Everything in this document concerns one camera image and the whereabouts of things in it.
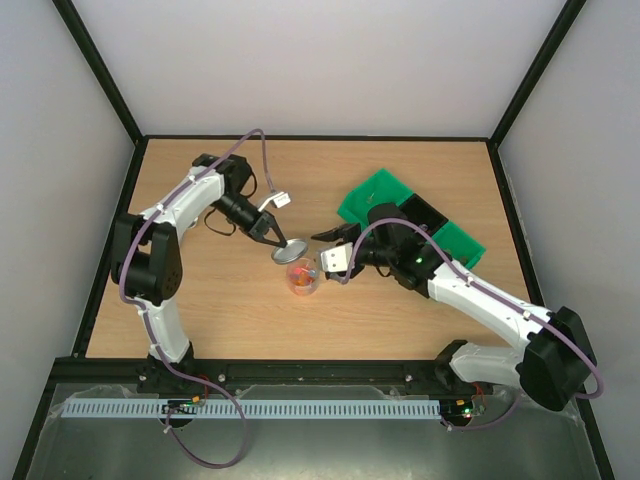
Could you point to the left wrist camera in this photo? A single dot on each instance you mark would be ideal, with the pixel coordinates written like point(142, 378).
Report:
point(277, 199)

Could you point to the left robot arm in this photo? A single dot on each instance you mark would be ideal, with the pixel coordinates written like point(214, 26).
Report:
point(146, 257)

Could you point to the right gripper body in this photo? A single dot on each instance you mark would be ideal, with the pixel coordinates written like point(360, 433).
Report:
point(354, 250)

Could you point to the round white lid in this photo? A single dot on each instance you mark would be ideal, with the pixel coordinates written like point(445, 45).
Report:
point(293, 250)

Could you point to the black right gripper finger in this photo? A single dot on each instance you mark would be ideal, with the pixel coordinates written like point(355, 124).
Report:
point(345, 233)
point(341, 277)

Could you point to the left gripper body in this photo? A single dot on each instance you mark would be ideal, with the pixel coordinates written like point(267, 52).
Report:
point(229, 205)

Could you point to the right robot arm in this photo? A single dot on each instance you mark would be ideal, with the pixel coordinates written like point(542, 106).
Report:
point(547, 353)

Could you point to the grey slotted cable duct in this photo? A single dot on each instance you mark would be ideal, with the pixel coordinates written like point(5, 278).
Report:
point(253, 409)

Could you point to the green bin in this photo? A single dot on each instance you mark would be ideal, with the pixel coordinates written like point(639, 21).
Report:
point(382, 187)
point(459, 244)

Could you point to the clear plastic cup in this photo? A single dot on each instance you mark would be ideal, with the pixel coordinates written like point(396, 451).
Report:
point(303, 291)

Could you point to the near green bin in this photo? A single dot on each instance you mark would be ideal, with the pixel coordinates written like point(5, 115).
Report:
point(459, 244)

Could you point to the candies in cup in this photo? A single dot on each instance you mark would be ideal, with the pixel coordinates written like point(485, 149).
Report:
point(302, 276)

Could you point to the black middle bin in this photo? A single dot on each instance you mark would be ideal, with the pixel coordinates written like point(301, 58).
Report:
point(419, 212)

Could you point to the far green bin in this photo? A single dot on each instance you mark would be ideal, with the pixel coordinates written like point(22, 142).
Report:
point(382, 187)

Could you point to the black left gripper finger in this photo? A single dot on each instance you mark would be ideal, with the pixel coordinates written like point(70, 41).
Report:
point(273, 226)
point(274, 239)

